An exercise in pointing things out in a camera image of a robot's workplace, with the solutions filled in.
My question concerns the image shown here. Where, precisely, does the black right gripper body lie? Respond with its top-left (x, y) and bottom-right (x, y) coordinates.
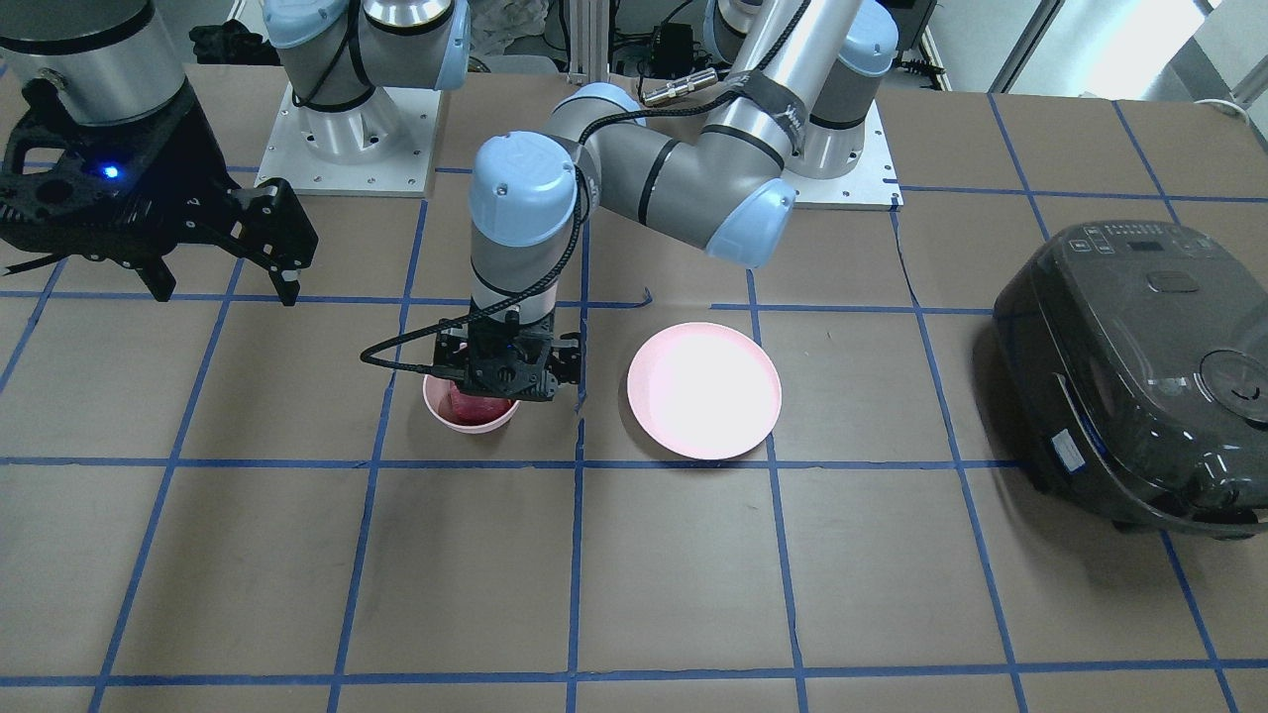
top-left (3, 77), bottom-right (238, 270)

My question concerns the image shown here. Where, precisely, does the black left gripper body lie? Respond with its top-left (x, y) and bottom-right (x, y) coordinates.
top-left (434, 315), bottom-right (582, 402)

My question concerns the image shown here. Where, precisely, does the red apple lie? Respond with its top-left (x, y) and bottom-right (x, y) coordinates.
top-left (448, 382), bottom-right (515, 426)

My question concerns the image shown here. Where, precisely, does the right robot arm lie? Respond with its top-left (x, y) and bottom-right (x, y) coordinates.
top-left (3, 1), bottom-right (470, 306)

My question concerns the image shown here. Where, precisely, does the pink bowl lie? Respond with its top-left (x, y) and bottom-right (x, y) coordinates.
top-left (424, 376), bottom-right (519, 435)

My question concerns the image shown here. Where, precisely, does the pink plate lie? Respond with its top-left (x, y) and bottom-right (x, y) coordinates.
top-left (625, 322), bottom-right (784, 461)

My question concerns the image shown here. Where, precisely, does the dark rice cooker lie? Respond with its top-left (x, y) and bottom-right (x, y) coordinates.
top-left (993, 219), bottom-right (1267, 539)

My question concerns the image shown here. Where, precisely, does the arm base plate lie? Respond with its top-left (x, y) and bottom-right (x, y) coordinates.
top-left (257, 88), bottom-right (448, 198)
top-left (781, 101), bottom-right (904, 211)

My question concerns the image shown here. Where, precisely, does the aluminium frame post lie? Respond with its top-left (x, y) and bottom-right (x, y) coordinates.
top-left (566, 0), bottom-right (612, 86)

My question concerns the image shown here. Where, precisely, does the black braided cable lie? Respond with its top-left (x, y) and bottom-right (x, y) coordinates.
top-left (360, 0), bottom-right (813, 377)

